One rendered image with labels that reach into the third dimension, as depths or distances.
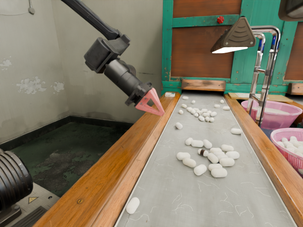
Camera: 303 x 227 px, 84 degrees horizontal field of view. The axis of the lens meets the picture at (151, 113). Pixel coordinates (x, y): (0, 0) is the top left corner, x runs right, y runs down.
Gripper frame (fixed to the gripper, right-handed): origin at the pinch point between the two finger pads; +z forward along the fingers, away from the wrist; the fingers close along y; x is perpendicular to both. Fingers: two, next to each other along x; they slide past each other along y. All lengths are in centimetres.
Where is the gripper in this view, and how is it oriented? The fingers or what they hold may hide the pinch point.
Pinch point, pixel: (161, 112)
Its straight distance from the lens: 48.8
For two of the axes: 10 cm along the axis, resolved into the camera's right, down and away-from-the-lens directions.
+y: 2.8, -2.9, 9.1
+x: -6.1, 6.8, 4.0
